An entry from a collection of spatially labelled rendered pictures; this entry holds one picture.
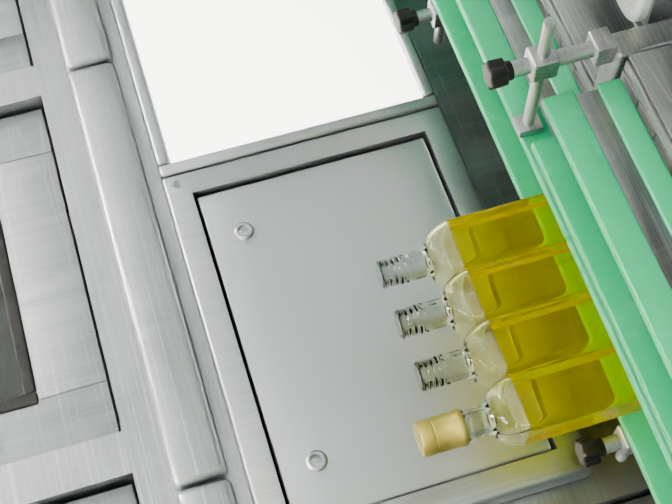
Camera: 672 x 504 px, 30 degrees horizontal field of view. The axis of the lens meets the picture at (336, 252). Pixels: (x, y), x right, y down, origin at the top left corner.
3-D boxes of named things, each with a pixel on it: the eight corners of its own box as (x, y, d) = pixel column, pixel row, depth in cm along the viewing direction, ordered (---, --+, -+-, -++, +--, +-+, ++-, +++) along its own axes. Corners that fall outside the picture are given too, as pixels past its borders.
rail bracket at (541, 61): (585, 98, 129) (470, 129, 127) (616, -10, 114) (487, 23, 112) (596, 121, 127) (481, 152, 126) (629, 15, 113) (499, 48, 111)
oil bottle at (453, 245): (608, 198, 131) (414, 252, 128) (618, 169, 126) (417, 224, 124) (629, 243, 129) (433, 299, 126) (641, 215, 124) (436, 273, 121)
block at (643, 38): (651, 70, 128) (588, 87, 127) (672, 10, 120) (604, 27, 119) (666, 97, 126) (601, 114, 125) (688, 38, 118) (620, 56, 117)
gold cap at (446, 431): (457, 401, 116) (412, 415, 115) (470, 435, 114) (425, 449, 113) (455, 418, 119) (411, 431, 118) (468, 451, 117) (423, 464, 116)
